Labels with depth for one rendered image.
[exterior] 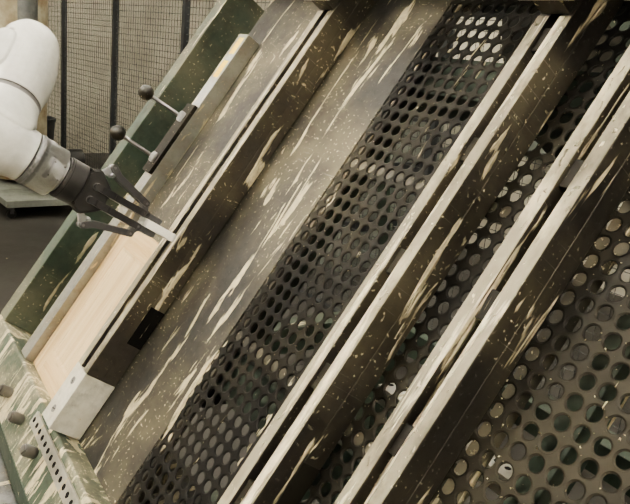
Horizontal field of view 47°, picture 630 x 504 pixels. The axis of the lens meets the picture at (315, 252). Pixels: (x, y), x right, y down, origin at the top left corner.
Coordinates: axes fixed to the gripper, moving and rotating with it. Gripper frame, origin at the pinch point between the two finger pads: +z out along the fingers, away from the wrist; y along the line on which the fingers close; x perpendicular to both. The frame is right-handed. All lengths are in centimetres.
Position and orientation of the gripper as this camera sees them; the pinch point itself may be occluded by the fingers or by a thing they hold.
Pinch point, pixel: (157, 229)
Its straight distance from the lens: 136.3
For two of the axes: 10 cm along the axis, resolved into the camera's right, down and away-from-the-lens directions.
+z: 7.0, 4.4, 5.7
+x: -5.6, -1.6, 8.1
